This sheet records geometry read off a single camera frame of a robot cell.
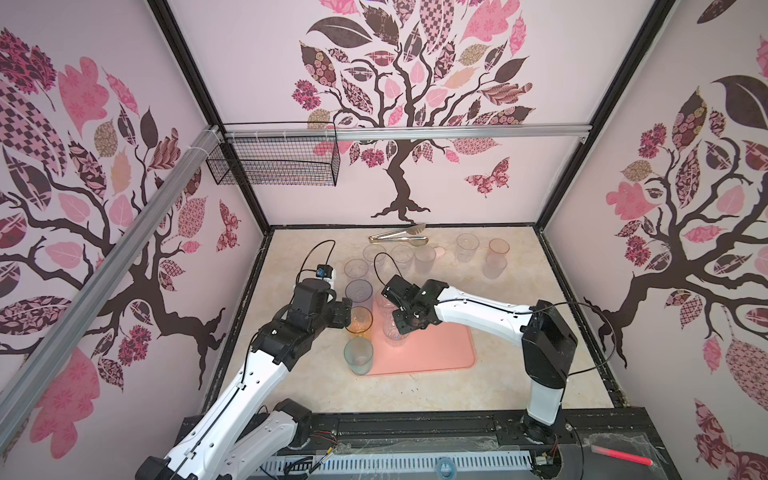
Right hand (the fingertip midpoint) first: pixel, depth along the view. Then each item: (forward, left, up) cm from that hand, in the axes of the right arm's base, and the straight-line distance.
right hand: (404, 318), depth 86 cm
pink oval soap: (+31, -15, -6) cm, 35 cm away
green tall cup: (-7, +14, -8) cm, 17 cm away
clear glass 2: (+28, 0, -4) cm, 28 cm away
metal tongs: (+40, -2, -7) cm, 41 cm away
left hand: (-2, +17, +11) cm, 21 cm away
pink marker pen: (-33, -51, -7) cm, 62 cm away
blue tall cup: (+9, +14, +1) cm, 16 cm away
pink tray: (-6, -11, -7) cm, 14 cm away
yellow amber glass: (-2, +12, +4) cm, 13 cm away
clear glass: (+19, +15, -1) cm, 25 cm away
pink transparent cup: (+29, -36, -3) cm, 46 cm away
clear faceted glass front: (-7, +4, +7) cm, 10 cm away
